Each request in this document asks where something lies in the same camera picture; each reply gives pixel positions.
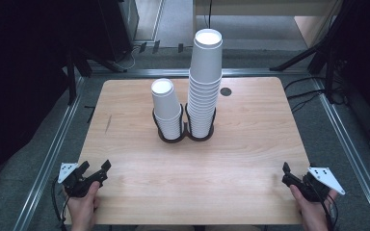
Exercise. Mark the aluminium frame rail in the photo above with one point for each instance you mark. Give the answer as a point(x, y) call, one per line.
point(350, 154)
point(54, 150)
point(141, 72)

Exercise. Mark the dark curtain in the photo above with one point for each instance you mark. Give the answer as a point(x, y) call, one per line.
point(19, 64)

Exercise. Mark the short stack of white cups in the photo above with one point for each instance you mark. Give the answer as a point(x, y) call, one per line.
point(167, 102)

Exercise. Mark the black metal stand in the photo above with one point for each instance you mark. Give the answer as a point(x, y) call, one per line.
point(72, 80)

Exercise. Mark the black round table grommet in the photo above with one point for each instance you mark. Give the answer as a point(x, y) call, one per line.
point(225, 91)

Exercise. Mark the tall stack of white cups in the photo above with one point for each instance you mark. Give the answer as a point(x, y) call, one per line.
point(205, 64)

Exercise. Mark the black tripod stand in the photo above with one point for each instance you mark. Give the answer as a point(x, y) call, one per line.
point(302, 56)

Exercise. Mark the light wooden furniture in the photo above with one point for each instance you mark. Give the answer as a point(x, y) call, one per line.
point(308, 29)

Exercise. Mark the person's left hand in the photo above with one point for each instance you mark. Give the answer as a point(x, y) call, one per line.
point(82, 211)

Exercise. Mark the black floor tape mark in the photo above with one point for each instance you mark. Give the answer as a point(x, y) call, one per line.
point(91, 114)

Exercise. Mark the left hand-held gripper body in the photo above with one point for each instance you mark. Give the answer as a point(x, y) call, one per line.
point(66, 170)

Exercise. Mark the black double cup holder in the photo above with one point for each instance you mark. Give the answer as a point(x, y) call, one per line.
point(186, 136)

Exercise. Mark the black cabinet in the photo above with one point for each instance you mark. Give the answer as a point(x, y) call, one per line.
point(115, 29)

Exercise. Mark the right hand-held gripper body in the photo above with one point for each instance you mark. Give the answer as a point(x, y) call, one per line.
point(321, 174)

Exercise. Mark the person's right hand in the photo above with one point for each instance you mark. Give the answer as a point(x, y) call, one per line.
point(313, 215)

